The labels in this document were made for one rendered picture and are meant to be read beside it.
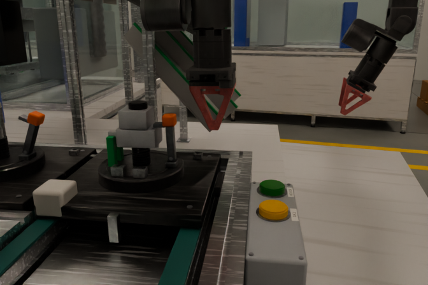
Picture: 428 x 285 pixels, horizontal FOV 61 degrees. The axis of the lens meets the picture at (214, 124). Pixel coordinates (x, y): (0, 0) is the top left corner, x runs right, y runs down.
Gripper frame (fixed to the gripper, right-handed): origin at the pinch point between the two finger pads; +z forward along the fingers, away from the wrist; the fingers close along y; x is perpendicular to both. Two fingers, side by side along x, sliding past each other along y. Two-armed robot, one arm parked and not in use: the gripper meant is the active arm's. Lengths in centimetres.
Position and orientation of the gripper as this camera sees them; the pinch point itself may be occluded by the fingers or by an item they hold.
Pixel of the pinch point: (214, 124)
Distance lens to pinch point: 57.3
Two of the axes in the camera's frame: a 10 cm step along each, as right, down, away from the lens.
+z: 0.2, 9.6, 2.7
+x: 9.9, 0.1, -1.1
